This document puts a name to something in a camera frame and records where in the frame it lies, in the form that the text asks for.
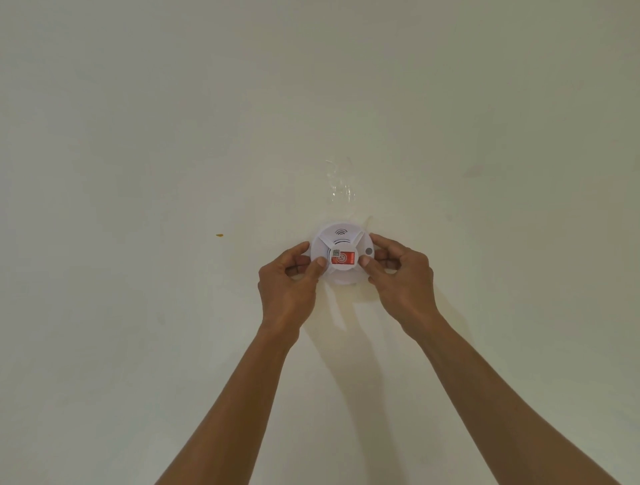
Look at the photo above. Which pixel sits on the person's right forearm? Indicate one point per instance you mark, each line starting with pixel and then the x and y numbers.
pixel 505 399

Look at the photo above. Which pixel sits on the person's left forearm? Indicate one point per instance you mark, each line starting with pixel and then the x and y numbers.
pixel 232 407

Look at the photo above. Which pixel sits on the person's right thumb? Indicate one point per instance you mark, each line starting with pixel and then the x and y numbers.
pixel 369 269

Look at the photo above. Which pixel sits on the white round smoke detector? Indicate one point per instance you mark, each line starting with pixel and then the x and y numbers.
pixel 340 257

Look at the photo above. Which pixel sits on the person's left thumb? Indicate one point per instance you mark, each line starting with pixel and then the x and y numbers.
pixel 314 272

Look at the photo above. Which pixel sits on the clear tape strip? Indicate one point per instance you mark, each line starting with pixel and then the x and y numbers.
pixel 339 184

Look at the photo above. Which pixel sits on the person's right middle finger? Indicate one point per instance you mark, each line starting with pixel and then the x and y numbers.
pixel 387 262

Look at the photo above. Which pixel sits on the person's right hand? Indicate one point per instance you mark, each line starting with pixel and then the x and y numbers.
pixel 407 287

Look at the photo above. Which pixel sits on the person's left hand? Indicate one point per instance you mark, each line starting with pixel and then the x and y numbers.
pixel 286 292

